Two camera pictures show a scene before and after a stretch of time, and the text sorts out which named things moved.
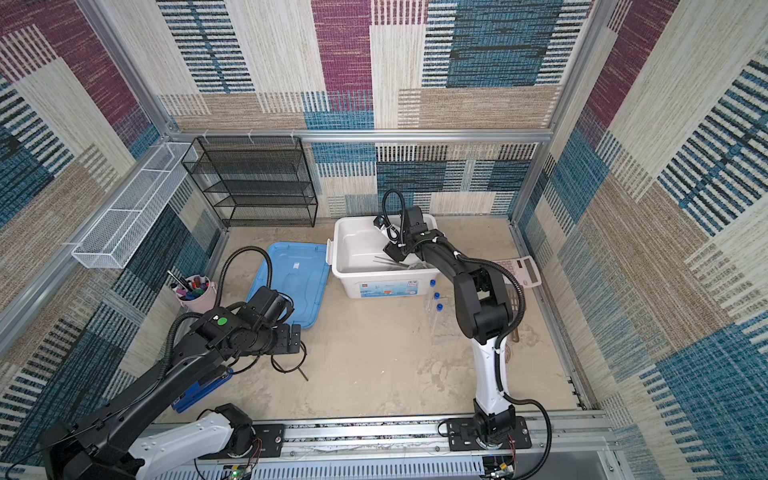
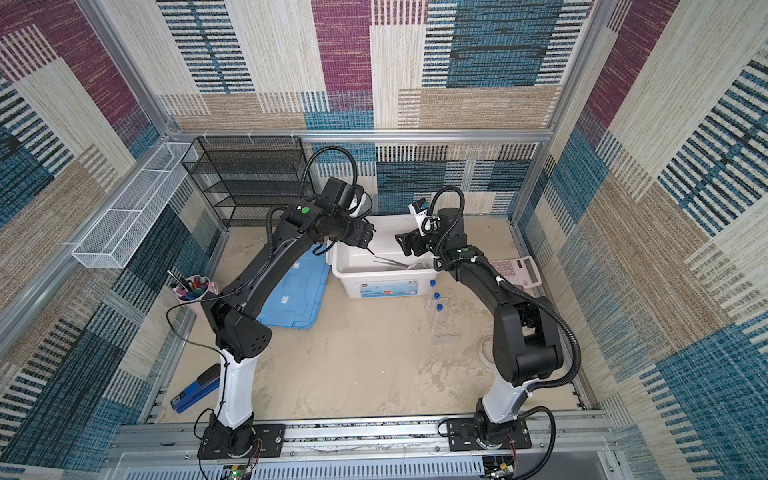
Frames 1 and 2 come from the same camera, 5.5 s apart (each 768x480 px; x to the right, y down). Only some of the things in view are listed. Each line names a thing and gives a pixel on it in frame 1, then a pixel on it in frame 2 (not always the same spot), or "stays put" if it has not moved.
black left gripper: x=286 y=343 → x=361 y=235
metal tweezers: x=391 y=262 stays put
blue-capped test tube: x=434 y=325 stays put
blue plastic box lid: x=301 y=272 stays put
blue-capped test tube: x=429 y=300 stays put
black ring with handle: x=298 y=367 → x=356 y=190
